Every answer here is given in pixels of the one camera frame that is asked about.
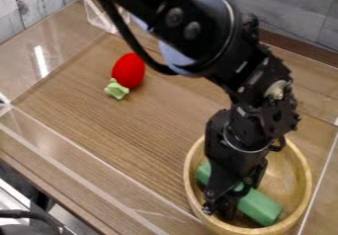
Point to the green rectangular block stick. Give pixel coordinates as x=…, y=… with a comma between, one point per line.
x=254, y=204

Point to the wooden brown bowl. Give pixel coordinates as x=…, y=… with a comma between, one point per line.
x=286, y=184

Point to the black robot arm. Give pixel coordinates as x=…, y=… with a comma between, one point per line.
x=205, y=39

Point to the red toy strawberry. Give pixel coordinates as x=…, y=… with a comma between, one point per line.
x=127, y=75

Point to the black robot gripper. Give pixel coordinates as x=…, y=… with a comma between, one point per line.
x=234, y=162

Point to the black clamp under table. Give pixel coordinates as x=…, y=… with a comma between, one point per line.
x=19, y=220

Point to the clear acrylic tray enclosure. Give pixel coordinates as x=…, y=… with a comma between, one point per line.
x=107, y=156

